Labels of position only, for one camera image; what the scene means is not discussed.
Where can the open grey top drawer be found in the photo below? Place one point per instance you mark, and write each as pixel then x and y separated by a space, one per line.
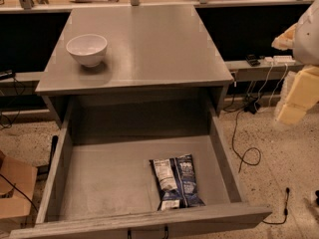
pixel 101 182

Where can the white ceramic bowl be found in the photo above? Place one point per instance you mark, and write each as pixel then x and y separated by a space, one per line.
pixel 88 50

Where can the black drawer handle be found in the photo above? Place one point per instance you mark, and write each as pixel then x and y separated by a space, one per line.
pixel 159 233

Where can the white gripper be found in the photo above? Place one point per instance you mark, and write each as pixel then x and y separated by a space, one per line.
pixel 308 40

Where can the white power strip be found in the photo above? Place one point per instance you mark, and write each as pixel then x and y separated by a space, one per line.
pixel 279 60

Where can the black small device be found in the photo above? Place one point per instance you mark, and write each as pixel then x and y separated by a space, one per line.
pixel 252 60

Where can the blue chip bag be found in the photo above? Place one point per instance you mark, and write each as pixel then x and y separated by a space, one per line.
pixel 176 182

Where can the grey counter cabinet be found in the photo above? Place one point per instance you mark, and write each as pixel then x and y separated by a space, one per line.
pixel 154 45

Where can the black power adapter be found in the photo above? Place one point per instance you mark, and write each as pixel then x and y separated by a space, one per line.
pixel 252 107

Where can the cardboard box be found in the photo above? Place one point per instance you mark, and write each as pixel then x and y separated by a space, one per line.
pixel 17 184

